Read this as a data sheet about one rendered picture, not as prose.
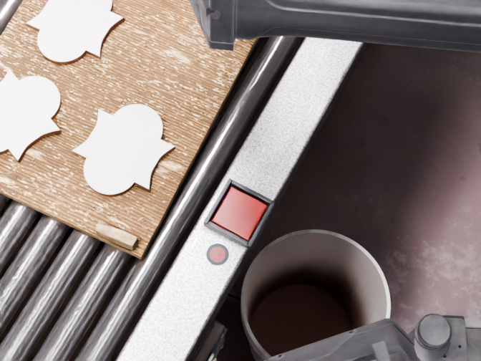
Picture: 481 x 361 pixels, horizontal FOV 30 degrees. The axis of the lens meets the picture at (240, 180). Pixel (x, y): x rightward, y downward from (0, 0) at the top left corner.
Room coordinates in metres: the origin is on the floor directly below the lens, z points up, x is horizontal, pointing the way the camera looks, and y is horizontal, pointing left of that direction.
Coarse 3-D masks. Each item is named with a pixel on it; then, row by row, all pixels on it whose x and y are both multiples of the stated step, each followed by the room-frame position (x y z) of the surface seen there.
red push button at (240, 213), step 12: (228, 192) 0.42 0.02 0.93; (240, 192) 0.43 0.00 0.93; (228, 204) 0.41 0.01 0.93; (240, 204) 0.41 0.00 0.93; (252, 204) 0.41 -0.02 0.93; (264, 204) 0.41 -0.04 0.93; (216, 216) 0.39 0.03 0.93; (228, 216) 0.39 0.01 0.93; (240, 216) 0.39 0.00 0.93; (252, 216) 0.39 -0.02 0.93; (228, 228) 0.37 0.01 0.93; (240, 228) 0.37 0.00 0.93; (252, 228) 0.37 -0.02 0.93
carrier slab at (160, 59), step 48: (48, 0) 0.72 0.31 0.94; (144, 0) 0.73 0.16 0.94; (0, 48) 0.63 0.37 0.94; (144, 48) 0.64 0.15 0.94; (192, 48) 0.65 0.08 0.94; (240, 48) 0.65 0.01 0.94; (96, 96) 0.56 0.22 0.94; (144, 96) 0.56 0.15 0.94; (192, 96) 0.57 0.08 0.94; (48, 144) 0.48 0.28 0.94; (192, 144) 0.49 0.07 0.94; (0, 192) 0.41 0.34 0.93; (48, 192) 0.41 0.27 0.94; (144, 192) 0.41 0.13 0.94; (144, 240) 0.34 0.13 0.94
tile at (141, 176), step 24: (120, 120) 0.52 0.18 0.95; (144, 120) 0.52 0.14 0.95; (96, 144) 0.48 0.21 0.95; (120, 144) 0.48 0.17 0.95; (144, 144) 0.48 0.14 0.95; (168, 144) 0.49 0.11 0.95; (96, 168) 0.44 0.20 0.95; (120, 168) 0.44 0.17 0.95; (144, 168) 0.45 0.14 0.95; (96, 192) 0.41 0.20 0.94; (120, 192) 0.41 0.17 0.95
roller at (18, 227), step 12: (12, 204) 0.39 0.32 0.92; (12, 216) 0.37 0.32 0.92; (24, 216) 0.38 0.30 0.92; (36, 216) 0.38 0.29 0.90; (0, 228) 0.35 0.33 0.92; (12, 228) 0.36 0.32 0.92; (24, 228) 0.36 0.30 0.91; (0, 240) 0.34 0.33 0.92; (12, 240) 0.34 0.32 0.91; (0, 252) 0.32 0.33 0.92; (12, 252) 0.33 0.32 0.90; (0, 264) 0.31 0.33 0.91
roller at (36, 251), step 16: (48, 224) 0.36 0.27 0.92; (64, 224) 0.37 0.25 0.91; (32, 240) 0.34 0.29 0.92; (48, 240) 0.34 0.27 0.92; (16, 256) 0.32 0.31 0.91; (32, 256) 0.32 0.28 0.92; (48, 256) 0.32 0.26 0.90; (16, 272) 0.29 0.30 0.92; (32, 272) 0.30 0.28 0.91; (0, 288) 0.27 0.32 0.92; (16, 288) 0.27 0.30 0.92; (0, 304) 0.25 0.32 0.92; (16, 304) 0.25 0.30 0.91; (0, 320) 0.23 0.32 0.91; (0, 336) 0.21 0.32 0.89
